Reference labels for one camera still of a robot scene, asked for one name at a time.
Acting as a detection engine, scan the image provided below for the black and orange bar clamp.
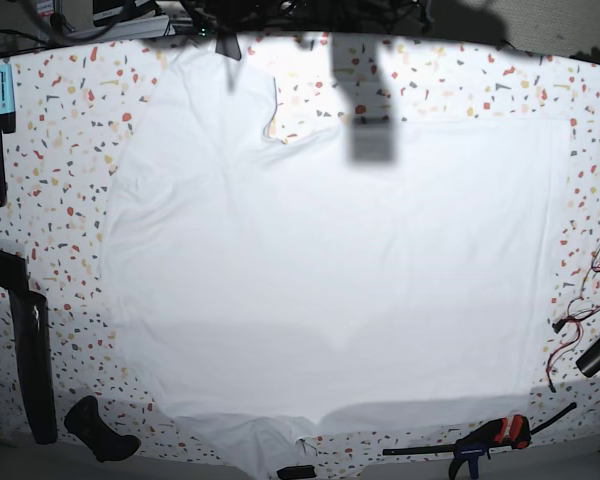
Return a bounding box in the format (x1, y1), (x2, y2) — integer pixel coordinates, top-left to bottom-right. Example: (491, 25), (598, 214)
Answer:
(382, 402), (577, 480)

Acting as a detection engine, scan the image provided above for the black clip at table edge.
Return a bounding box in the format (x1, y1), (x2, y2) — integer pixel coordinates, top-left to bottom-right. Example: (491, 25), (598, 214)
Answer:
(215, 32), (242, 61)

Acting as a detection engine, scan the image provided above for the terrazzo patterned table cloth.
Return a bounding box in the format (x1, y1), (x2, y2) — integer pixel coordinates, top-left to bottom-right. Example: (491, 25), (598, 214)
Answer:
(0, 34), (600, 478)

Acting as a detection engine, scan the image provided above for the white T-shirt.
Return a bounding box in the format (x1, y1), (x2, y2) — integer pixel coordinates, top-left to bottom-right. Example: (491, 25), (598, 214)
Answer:
(101, 48), (570, 479)

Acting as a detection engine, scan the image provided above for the light blue highlighter pen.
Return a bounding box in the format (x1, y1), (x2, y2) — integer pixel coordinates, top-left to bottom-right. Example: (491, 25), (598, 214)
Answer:
(0, 63), (16, 134)

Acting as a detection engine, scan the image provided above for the red and black wire bundle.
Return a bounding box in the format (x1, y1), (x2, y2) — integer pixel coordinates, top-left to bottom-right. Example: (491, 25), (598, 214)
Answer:
(545, 222), (600, 393)

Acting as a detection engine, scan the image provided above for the small black rectangular device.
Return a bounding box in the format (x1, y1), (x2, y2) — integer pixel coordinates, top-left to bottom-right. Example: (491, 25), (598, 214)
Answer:
(277, 465), (317, 480)

